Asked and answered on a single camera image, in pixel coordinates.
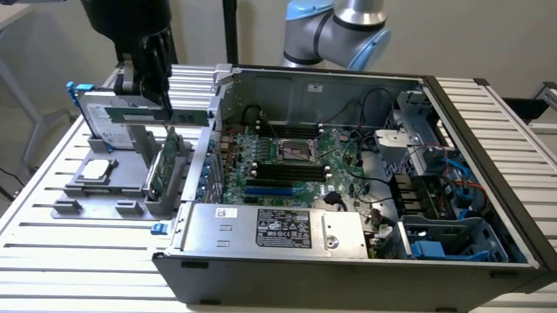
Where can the metal CPU socket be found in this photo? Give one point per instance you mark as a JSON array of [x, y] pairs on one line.
[[295, 150]]

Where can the blue expansion slot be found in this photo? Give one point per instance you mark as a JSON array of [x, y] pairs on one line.
[[267, 191]]

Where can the silver blue-capped robot arm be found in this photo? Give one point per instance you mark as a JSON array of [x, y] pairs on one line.
[[335, 36]]

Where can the black block beside table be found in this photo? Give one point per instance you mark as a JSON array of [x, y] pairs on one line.
[[524, 108]]

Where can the silver CPU chip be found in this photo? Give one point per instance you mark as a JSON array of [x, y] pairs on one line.
[[99, 169]]

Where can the gray parts rack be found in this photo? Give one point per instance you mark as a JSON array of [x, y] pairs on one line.
[[126, 176]]

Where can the silver power supply unit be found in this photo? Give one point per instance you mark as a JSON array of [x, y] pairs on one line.
[[243, 234]]

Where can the blue plastic clip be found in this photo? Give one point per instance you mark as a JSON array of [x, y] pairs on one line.
[[158, 228]]

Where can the black RAM slot bank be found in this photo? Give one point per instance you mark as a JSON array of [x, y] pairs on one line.
[[288, 131], [288, 172]]

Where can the green motherboard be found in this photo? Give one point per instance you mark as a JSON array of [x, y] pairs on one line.
[[256, 153]]

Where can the silver hard disk blue bracket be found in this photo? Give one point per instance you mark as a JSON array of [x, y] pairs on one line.
[[101, 124]]

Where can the black open PC case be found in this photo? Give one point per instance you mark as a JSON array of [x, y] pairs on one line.
[[330, 283]]

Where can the black vertical pole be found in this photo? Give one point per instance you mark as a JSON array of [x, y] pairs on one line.
[[230, 32]]

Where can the green graphics card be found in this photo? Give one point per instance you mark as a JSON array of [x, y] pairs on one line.
[[164, 163]]

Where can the gray disk bay blue clips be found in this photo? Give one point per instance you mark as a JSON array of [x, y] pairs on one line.
[[457, 238]]

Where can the black expansion slot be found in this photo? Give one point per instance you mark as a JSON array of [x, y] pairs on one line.
[[267, 183]]

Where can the silver drive cage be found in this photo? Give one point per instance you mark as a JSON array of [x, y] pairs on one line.
[[413, 130]]

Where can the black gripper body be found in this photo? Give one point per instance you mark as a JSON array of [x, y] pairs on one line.
[[126, 19]]

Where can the white fan shroud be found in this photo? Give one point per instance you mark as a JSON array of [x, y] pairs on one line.
[[390, 139]]

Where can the green RAM stick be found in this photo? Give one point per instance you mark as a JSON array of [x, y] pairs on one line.
[[143, 115]]

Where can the aluminium rail frame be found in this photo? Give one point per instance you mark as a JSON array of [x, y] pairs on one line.
[[545, 98]]

